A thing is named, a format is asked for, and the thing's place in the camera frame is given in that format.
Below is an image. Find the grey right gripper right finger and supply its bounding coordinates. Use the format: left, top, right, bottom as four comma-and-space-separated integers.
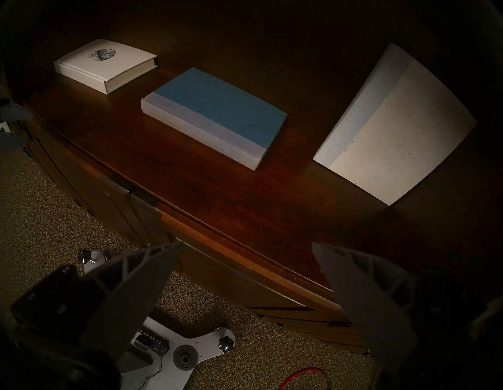
312, 242, 420, 375

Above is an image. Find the grey metal robot base plate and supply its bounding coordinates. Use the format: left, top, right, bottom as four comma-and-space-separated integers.
77, 250, 235, 390

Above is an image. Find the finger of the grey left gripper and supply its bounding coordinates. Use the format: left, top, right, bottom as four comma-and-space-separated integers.
0, 131, 21, 156
0, 103, 33, 123

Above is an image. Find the cream book with grey spine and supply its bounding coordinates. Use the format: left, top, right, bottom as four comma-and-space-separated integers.
313, 43, 477, 206

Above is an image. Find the black round rubber pad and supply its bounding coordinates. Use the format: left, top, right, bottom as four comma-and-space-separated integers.
173, 345, 197, 370

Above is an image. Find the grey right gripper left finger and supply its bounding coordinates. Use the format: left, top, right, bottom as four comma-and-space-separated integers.
79, 242, 185, 364

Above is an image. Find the white book with round emblem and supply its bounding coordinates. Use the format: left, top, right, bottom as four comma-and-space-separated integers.
54, 39, 158, 95

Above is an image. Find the blue book with grey spine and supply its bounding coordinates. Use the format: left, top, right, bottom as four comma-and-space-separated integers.
141, 67, 288, 171

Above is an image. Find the red cable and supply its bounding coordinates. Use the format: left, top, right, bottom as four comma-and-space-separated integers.
279, 368, 331, 390

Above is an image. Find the black electronics module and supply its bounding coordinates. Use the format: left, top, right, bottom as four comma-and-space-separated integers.
132, 328, 170, 356

